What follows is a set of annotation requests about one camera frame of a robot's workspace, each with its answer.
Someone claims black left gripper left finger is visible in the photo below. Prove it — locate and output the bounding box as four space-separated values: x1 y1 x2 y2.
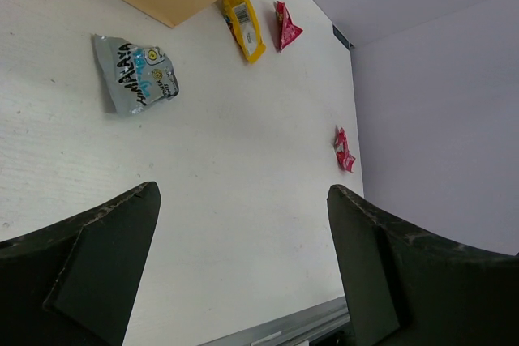
1 182 161 345

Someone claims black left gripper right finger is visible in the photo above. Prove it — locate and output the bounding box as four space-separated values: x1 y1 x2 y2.
327 185 518 345

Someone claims red small snack packet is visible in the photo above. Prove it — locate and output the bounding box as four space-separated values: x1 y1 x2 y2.
333 127 356 173

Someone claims silver Himalaya snack packet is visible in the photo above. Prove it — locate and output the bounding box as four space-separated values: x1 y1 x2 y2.
92 35 179 117

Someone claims pink snack packet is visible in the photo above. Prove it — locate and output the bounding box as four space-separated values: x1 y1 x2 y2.
274 1 303 53

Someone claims yellow snack bar packet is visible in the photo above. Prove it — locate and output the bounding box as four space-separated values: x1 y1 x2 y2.
222 0 266 64

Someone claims aluminium table edge rail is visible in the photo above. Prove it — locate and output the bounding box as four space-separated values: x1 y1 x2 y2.
204 297 350 346

